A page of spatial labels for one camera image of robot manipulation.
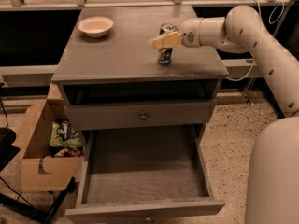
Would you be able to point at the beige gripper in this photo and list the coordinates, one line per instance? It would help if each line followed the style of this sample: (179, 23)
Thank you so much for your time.
(189, 32)

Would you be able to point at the blue silver redbull can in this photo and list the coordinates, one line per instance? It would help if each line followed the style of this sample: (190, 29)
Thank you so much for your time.
(164, 55)

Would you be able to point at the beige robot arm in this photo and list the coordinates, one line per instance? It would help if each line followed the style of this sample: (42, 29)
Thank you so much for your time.
(273, 182)

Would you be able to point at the grey wooden drawer cabinet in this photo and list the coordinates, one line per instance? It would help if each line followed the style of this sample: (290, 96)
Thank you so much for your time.
(121, 68)

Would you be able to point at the closed grey upper drawer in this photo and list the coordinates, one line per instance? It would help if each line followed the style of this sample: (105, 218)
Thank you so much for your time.
(140, 114)

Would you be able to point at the open grey lower drawer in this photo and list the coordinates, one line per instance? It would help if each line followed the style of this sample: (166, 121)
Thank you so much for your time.
(143, 174)

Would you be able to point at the white ceramic bowl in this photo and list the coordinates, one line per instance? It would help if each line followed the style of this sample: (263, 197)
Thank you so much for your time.
(95, 27)

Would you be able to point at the green snack bag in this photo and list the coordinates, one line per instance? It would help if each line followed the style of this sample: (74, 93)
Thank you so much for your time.
(63, 135)

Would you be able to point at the dark snack bag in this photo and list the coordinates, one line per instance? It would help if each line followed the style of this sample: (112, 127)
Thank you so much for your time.
(66, 152)

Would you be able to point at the brown cardboard box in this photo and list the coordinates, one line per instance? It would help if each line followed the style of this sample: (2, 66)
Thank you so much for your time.
(39, 171)

